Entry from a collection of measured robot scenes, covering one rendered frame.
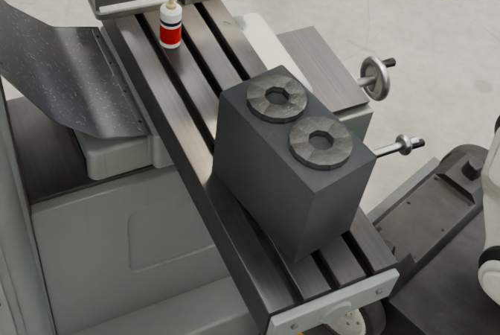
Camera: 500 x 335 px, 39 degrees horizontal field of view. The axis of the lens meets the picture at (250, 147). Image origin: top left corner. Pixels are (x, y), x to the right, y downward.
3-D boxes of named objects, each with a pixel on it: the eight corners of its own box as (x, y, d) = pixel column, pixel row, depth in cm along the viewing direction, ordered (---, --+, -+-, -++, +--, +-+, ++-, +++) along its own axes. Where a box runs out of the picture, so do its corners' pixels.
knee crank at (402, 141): (415, 137, 191) (422, 121, 187) (428, 152, 188) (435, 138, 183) (346, 159, 184) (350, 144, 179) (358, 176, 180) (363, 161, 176)
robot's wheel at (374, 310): (374, 347, 164) (397, 306, 149) (361, 361, 161) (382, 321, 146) (310, 288, 172) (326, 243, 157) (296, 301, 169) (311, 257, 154)
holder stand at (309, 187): (267, 140, 125) (283, 56, 110) (350, 229, 115) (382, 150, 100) (210, 169, 120) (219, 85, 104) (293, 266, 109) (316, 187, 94)
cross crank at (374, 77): (371, 75, 191) (382, 42, 182) (395, 106, 185) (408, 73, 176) (320, 90, 186) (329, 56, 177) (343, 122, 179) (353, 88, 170)
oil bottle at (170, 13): (175, 33, 140) (177, -12, 132) (184, 46, 138) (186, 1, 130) (156, 37, 139) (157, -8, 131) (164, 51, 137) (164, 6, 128)
